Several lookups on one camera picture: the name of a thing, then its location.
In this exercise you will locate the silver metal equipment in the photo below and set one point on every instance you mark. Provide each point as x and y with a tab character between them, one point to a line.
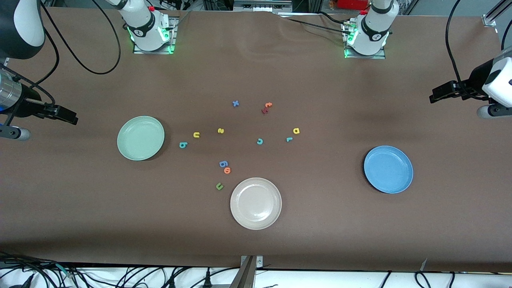
260	6

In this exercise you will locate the red box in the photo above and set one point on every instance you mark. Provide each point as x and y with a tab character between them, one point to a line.
352	4

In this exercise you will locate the brown table cover sheet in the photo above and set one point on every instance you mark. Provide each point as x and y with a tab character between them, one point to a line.
320	240

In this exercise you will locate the blue foam number six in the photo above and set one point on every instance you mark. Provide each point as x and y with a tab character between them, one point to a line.
223	164

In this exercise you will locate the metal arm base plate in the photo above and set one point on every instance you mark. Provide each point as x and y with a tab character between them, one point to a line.
366	56
173	36

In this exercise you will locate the white paper scrap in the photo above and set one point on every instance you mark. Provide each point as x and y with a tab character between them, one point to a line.
423	266

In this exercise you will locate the beige plate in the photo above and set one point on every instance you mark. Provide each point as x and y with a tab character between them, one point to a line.
256	204

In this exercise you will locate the aluminium corner bracket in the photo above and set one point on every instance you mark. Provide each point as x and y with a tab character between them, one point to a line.
490	19

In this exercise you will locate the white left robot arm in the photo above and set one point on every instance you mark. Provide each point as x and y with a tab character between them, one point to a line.
372	38

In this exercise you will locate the aluminium frame post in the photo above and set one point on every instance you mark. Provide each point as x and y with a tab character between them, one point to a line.
246	276

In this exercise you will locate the blue plate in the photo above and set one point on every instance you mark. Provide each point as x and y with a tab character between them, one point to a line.
388	170

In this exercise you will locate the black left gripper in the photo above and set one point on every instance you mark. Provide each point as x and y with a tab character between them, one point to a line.
474	79

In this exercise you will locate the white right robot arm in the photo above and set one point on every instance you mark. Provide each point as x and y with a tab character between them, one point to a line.
144	36

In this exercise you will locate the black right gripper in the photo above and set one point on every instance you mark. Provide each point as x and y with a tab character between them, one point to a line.
28	104

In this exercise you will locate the light green plate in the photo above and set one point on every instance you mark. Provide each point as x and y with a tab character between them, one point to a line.
140	138

